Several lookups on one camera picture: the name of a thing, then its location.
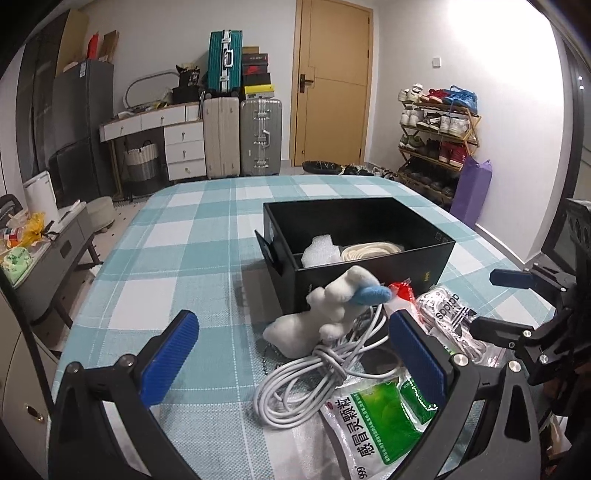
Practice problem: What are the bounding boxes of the white drawer desk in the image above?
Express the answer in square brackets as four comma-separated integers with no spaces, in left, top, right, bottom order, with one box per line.
[99,102,206,199]

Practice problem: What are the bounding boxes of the stack of shoe boxes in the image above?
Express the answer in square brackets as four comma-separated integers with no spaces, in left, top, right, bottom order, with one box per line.
[242,46,276,99]

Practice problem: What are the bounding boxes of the white plush toy blue ear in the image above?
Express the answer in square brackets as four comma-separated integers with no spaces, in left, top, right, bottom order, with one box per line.
[262,265,393,357]

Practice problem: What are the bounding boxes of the black storage box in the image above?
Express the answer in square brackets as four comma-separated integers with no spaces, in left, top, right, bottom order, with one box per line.
[256,197,455,314]

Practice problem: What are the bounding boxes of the round beige stool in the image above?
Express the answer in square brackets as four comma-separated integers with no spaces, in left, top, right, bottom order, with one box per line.
[86,196,115,232]

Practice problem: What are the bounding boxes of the large green medicine packet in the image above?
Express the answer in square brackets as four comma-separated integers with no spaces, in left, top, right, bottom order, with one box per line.
[321,369,438,479]

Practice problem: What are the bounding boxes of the dark grey refrigerator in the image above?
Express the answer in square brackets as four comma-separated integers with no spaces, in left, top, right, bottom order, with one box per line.
[52,60,116,204]

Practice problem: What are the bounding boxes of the black round floor basket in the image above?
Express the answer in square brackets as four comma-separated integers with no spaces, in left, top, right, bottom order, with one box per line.
[301,161,344,175]

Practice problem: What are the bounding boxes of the white coiled cable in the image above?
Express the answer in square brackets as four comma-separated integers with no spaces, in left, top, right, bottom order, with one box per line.
[253,301,403,429]

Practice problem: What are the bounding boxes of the silver aluminium suitcase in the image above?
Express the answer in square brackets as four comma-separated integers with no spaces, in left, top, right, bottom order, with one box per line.
[239,98,283,176]

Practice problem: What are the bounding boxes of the wooden shoe rack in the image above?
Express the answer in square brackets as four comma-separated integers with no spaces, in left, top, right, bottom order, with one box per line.
[396,100,482,211]

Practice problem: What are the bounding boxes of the beige suitcase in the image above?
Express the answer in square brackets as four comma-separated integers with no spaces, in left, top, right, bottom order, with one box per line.
[202,97,240,179]

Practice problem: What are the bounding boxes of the grey side cabinet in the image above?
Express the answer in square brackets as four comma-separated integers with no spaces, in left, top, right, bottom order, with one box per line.
[12,202,102,328]

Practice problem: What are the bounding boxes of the cream coiled rope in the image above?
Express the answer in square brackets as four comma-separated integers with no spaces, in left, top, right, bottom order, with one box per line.
[339,241,407,264]

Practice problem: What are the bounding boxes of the red white balloon glue bag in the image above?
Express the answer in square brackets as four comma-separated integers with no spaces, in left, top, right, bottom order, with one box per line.
[389,278,416,305]

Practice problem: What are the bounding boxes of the purple bag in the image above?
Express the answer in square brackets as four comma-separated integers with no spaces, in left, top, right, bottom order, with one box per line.
[451,156,493,228]

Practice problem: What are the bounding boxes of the wooden door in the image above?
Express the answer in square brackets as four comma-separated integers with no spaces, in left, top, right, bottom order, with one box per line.
[290,1,374,166]

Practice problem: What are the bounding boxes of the white foam piece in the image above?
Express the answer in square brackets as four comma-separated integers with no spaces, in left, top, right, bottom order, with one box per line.
[301,234,342,268]

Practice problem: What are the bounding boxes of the striped laundry basket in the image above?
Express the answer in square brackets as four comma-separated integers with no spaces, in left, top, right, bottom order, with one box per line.
[124,142,159,183]

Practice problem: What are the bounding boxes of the bagged white adidas laces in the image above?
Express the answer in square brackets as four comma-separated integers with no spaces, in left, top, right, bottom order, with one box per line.
[416,285,505,367]

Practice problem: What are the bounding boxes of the teal suitcase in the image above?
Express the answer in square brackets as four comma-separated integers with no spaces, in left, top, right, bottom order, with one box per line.
[206,30,242,96]

